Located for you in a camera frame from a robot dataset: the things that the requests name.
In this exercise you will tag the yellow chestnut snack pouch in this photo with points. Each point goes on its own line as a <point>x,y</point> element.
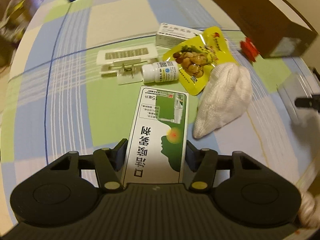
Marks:
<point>198,56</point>

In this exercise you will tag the checkered bed sheet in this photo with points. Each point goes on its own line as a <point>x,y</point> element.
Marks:
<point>57,100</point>

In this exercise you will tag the white knitted cloth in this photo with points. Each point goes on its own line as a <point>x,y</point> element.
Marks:
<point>226,97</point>

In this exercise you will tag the white plastic hook holder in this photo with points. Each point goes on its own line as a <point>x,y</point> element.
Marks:
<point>126,63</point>

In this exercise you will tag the clear plastic case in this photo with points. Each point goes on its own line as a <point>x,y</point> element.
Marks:
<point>298,86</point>

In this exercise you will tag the brown cardboard storage box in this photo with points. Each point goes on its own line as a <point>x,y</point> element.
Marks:
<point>275,27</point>

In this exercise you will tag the white ointment box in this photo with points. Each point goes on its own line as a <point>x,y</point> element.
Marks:
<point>170,35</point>

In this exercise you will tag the green white throat spray box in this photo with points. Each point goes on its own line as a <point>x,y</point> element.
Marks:
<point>155,152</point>

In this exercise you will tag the brown cardboard boxes pile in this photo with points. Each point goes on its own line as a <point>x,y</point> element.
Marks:
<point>14,23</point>

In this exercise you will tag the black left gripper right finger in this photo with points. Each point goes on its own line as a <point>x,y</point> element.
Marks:
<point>203,163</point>

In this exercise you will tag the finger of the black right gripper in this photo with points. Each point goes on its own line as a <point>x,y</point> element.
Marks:
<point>307,103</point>

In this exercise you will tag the red snack packet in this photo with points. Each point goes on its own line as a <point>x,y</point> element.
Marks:
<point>249,49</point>

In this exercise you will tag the white pill bottle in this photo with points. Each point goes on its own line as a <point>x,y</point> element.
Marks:
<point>158,72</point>

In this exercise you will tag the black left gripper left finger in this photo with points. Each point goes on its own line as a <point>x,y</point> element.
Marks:
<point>108,162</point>

